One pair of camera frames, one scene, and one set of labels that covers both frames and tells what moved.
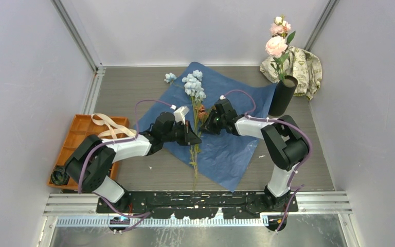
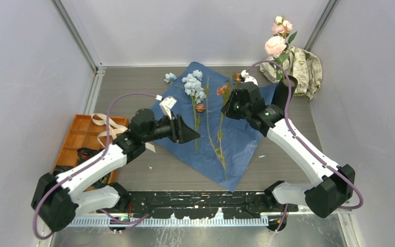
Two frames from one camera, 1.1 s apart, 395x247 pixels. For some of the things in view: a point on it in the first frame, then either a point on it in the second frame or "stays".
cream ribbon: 114,129 stays
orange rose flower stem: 201,112 -> 226,90
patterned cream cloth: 303,66 stays
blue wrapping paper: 223,157 stays
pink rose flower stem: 276,45 stays
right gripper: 208,127 -> 229,111
